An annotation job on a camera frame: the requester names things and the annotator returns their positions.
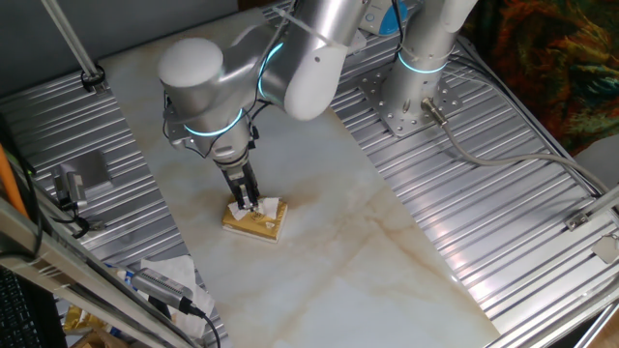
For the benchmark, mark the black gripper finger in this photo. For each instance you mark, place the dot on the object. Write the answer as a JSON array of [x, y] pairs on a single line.
[[254, 193], [243, 195]]

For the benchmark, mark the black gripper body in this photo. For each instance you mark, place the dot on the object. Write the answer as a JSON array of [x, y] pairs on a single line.
[[238, 171]]

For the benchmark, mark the white paper napkin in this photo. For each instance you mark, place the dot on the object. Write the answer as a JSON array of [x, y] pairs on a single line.
[[271, 208]]

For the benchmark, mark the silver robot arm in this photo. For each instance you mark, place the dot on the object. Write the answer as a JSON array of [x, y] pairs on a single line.
[[309, 48]]

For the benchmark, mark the gold tissue pack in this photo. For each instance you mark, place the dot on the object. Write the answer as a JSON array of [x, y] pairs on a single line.
[[256, 226]]

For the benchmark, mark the marble pattern board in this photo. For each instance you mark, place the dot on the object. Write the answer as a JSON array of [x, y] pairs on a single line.
[[338, 241]]

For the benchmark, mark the black pole clamp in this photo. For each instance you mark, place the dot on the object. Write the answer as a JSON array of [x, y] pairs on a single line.
[[93, 77]]

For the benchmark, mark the gold foil packet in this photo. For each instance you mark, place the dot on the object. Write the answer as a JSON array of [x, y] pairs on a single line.
[[79, 320]]

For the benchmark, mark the blue white round device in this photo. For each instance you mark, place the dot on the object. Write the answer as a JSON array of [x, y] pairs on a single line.
[[387, 24]]

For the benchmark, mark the aluminium pole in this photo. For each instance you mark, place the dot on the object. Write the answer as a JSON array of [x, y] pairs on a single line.
[[67, 34]]

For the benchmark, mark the orange rod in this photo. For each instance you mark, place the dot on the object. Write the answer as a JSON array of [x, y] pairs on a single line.
[[9, 183]]

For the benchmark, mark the black keyboard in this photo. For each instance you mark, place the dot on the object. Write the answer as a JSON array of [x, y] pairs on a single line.
[[19, 314]]

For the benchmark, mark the colourful patterned cloth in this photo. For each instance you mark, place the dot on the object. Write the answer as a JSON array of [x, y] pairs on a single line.
[[556, 63]]

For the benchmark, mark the grey rounded seat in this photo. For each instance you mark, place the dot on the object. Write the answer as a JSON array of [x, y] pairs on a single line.
[[602, 159]]

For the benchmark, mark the small metal plate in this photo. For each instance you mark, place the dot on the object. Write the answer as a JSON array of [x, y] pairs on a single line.
[[608, 249]]

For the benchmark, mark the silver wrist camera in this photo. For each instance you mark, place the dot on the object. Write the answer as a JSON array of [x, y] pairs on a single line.
[[178, 140]]

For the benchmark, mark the silver depth camera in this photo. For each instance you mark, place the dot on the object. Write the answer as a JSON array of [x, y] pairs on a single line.
[[162, 287]]

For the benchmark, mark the grey metal camera bracket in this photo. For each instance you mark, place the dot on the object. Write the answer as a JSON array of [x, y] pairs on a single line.
[[94, 169]]

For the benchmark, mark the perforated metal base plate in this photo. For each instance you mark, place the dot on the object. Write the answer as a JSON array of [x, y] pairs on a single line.
[[382, 101]]

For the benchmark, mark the grey fixed camera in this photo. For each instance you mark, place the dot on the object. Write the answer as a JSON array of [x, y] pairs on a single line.
[[72, 188]]

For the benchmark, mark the aluminium frame bar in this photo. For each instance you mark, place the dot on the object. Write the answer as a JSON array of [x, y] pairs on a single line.
[[72, 275]]

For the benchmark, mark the short aluminium bar bracket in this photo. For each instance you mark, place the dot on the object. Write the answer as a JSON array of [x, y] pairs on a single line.
[[592, 210]]

